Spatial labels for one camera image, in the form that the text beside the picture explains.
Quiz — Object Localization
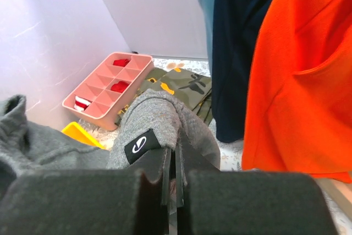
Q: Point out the camouflage shorts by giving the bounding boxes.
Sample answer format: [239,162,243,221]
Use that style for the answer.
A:
[114,67,214,127]

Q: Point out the grey shorts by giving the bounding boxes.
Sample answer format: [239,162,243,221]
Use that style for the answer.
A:
[1,89,221,176]

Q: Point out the red sock compartment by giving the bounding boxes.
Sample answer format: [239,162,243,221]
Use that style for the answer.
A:
[110,81,130,93]
[112,58,131,67]

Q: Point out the pink divided organizer box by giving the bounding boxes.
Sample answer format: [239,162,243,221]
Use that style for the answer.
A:
[62,52,154,130]

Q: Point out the red white striped sock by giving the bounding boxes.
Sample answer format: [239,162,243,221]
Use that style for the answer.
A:
[74,96,92,112]

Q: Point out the navy blue shorts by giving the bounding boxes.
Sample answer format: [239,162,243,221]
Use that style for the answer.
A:
[212,0,272,143]

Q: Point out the red sock back compartment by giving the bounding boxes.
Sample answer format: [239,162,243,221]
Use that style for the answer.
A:
[112,58,131,67]

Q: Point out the red sock middle compartment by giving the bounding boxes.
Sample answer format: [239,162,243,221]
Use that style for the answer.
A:
[110,81,130,93]

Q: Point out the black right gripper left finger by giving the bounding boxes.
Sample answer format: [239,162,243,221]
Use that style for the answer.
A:
[1,149,171,234]

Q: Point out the wooden clothes rack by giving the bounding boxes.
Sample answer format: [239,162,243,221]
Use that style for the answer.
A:
[316,178,351,212]

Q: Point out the orange shorts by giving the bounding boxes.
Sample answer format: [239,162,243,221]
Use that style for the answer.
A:
[242,0,351,183]

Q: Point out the yellow plastic tray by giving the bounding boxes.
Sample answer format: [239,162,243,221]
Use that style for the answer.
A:
[61,122,105,149]

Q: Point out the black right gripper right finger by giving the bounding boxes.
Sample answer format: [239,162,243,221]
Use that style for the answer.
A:
[175,133,338,234]

